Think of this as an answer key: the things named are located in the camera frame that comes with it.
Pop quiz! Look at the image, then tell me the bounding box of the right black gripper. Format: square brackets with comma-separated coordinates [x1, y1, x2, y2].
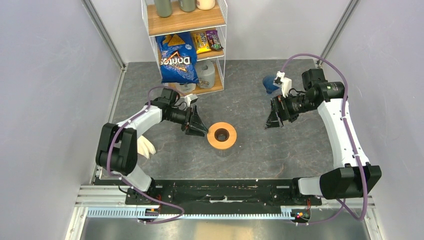
[263, 91, 315, 129]

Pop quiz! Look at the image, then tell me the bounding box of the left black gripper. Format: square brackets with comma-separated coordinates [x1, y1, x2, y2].
[165, 104, 208, 138]

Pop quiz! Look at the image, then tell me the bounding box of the round wooden dripper stand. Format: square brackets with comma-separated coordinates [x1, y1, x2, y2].
[207, 122, 237, 151]

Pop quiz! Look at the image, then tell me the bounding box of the clear glass cup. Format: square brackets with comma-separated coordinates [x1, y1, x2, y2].
[214, 148, 233, 158]

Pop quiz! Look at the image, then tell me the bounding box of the coffee filter paper pack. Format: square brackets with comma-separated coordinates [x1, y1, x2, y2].
[137, 135, 157, 159]

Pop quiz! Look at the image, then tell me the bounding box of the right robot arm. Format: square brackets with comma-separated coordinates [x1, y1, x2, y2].
[262, 68, 382, 205]

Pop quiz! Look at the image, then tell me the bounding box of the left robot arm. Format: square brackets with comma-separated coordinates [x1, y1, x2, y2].
[95, 86, 209, 205]

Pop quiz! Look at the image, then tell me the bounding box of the white paper roll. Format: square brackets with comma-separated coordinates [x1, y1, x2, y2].
[174, 83, 197, 94]

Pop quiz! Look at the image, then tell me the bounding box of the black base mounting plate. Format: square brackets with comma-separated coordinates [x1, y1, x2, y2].
[94, 178, 332, 216]

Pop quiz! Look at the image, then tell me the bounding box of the blue Doritos chip bag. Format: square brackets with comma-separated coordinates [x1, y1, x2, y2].
[155, 31, 199, 84]

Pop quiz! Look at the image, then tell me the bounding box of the yellow candy bag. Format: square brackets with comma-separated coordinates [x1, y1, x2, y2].
[191, 32, 212, 54]

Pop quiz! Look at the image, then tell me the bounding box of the dark candy bag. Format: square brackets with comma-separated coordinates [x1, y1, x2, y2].
[205, 30, 224, 52]

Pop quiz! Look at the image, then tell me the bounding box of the cream lotion bottle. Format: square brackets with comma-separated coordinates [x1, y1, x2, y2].
[196, 0, 216, 11]

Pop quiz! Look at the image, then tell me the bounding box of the green pump bottle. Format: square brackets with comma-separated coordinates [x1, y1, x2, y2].
[154, 0, 173, 18]

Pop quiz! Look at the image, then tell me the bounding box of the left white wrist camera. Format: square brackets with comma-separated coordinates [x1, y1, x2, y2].
[183, 93, 198, 108]

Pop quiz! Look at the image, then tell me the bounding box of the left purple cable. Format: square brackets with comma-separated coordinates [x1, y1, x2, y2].
[105, 85, 186, 225]

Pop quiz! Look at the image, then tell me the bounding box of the purple cable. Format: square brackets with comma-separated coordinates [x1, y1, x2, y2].
[280, 53, 369, 227]
[105, 85, 186, 225]

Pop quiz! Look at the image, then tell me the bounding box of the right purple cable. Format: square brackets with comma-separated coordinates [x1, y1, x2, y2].
[280, 53, 369, 227]

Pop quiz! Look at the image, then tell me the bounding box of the grey slotted cable duct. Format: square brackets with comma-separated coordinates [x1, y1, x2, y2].
[86, 206, 311, 221]

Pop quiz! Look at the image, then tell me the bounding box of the right aluminium frame post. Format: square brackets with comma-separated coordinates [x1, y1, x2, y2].
[320, 0, 361, 59]

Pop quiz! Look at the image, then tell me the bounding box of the aluminium frame post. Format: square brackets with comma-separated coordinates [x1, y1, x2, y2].
[81, 0, 127, 71]
[320, 0, 361, 59]

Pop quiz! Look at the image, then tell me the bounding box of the left aluminium frame post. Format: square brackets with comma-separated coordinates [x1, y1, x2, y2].
[81, 0, 127, 71]

